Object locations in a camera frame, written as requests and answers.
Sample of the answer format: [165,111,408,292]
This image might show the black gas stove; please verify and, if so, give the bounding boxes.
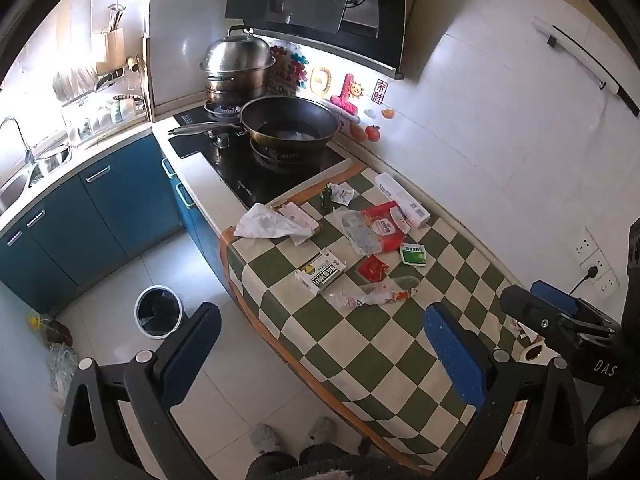
[168,105,349,209]

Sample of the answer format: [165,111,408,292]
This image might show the black plug with cable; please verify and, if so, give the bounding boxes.
[569,266,599,297]

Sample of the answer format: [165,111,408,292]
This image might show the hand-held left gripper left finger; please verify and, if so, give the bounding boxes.
[56,302,223,480]

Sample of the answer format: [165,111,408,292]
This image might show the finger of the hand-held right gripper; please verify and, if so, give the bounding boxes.
[500,285,617,347]
[531,280,617,329]

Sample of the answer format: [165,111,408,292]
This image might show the red white snack bag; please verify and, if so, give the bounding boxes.
[362,201,412,251]

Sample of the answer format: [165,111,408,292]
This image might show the pink flat box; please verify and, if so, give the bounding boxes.
[272,201,321,235]

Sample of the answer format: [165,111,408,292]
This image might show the crumpled white tissue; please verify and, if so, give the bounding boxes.
[234,203,314,246]

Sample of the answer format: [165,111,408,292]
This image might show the steel sink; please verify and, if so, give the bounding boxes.
[0,170,32,212]

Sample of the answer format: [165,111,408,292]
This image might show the narrow blue kitchen cabinet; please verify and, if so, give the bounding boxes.
[160,157,232,287]

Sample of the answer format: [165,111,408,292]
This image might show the white wall knife rail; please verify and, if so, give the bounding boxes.
[531,16,640,116]

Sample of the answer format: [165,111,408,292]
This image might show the dark wok with metal handle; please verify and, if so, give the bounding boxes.
[168,96,341,157]

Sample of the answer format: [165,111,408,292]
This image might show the green white checkered tablecloth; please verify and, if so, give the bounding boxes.
[219,160,566,472]

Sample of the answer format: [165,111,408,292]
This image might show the metal bowl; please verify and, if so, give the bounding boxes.
[32,142,71,176]

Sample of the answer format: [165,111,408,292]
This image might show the pile of clear plastic bags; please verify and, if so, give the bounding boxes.
[47,342,81,397]

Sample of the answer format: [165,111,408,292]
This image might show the white wall outlet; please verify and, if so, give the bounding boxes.
[580,249,609,277]
[597,267,621,297]
[571,227,598,262]

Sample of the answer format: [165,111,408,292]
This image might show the grey fuzzy slipper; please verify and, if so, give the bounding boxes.
[249,423,284,456]
[308,416,340,449]

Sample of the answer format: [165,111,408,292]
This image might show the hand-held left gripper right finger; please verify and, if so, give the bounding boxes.
[424,302,598,480]

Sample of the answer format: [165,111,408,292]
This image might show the stainless steel steamer pot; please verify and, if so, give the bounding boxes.
[199,25,277,106]

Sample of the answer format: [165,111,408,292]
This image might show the clear plastic bag blue print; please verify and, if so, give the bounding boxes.
[341,210,386,256]

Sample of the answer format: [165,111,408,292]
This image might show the long blue kitchen cabinet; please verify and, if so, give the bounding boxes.
[0,132,184,317]

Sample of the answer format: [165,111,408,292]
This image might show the wall utensil holder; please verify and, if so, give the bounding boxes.
[92,4,126,76]

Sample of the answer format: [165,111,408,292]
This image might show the colourful wall stickers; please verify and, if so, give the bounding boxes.
[270,45,399,144]

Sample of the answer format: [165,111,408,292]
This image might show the dish rack with dishes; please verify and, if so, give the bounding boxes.
[52,57,149,134]

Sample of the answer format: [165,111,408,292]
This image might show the clear crumpled plastic wrapper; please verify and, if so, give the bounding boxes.
[325,276,420,310]

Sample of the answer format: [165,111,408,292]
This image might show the red sachet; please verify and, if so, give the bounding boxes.
[357,254,390,283]

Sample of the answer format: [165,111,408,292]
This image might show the white toothpaste box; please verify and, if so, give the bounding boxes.
[375,172,431,229]

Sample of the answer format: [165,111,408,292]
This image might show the chrome faucet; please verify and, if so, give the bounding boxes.
[0,116,34,164]

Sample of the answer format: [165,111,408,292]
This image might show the person's right forearm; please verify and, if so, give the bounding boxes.
[587,404,640,462]

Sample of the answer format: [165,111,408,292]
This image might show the black white trash can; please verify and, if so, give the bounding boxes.
[136,285,189,337]

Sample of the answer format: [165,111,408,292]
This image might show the person's dark trousers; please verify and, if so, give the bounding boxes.
[247,442,407,480]

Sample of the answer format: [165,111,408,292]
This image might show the green white sachet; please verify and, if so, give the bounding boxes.
[398,242,428,266]

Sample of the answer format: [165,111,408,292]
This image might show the yellow cap oil bottle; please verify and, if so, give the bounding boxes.
[27,310,74,349]

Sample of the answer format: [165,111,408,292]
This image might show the green white medicine box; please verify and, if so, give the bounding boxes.
[294,248,347,296]

